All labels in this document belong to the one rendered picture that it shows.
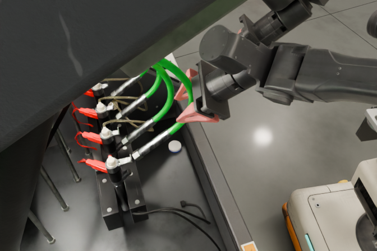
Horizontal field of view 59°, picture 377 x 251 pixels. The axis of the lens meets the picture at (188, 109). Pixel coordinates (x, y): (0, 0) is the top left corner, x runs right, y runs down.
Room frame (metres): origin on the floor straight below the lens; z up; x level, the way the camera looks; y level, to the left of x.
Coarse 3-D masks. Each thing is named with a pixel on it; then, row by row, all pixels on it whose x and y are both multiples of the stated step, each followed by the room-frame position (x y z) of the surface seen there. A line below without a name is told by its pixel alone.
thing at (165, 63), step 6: (162, 60) 0.41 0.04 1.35; (162, 66) 0.41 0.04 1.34; (168, 66) 0.41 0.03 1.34; (174, 66) 0.42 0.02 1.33; (174, 72) 0.41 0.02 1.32; (180, 72) 0.42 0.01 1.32; (180, 78) 0.42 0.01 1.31; (186, 78) 0.42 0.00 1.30; (186, 84) 0.42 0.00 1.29; (192, 96) 0.42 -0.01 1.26; (174, 126) 0.42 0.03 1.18; (180, 126) 0.42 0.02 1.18; (174, 132) 0.41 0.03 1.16
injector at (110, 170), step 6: (108, 168) 0.37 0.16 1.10; (114, 168) 0.37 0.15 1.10; (108, 174) 0.37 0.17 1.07; (114, 174) 0.37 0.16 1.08; (120, 174) 0.37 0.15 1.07; (126, 174) 0.38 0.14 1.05; (114, 180) 0.37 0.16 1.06; (120, 180) 0.37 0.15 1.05; (114, 186) 0.37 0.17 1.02; (120, 186) 0.37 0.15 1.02; (120, 192) 0.37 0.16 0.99; (120, 198) 0.37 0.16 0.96; (126, 198) 0.38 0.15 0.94; (126, 204) 0.37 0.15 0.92; (126, 210) 0.37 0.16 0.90
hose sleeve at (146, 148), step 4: (164, 132) 0.41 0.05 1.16; (168, 132) 0.41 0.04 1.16; (156, 136) 0.42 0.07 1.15; (160, 136) 0.41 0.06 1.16; (164, 136) 0.41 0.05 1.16; (168, 136) 0.41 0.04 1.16; (152, 140) 0.41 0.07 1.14; (156, 140) 0.40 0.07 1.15; (160, 140) 0.40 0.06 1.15; (164, 140) 0.40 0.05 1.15; (148, 144) 0.40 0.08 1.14; (152, 144) 0.40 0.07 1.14; (156, 144) 0.40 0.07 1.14; (140, 148) 0.40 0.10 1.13; (144, 148) 0.40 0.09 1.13; (148, 148) 0.40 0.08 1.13; (152, 148) 0.40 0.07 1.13; (140, 152) 0.39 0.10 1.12; (144, 152) 0.39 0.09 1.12; (148, 152) 0.39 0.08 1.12
